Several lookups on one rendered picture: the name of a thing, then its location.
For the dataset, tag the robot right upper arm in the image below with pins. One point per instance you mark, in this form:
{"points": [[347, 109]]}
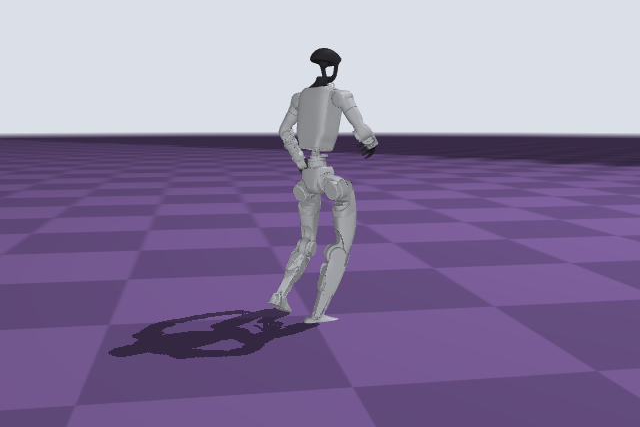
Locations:
{"points": [[345, 100]]}

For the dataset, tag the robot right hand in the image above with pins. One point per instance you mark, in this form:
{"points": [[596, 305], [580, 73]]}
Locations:
{"points": [[370, 150]]}

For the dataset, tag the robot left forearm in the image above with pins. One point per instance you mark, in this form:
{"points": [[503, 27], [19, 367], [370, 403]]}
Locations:
{"points": [[296, 153]]}

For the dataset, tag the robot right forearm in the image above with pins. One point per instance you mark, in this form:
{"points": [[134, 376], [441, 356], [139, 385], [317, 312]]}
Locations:
{"points": [[370, 142]]}

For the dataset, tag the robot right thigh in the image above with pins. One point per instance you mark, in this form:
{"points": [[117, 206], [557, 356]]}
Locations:
{"points": [[344, 212]]}

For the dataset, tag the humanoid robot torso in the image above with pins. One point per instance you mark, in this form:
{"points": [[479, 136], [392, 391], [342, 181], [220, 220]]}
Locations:
{"points": [[318, 124]]}

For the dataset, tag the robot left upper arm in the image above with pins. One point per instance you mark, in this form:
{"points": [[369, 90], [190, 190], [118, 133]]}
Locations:
{"points": [[286, 131]]}

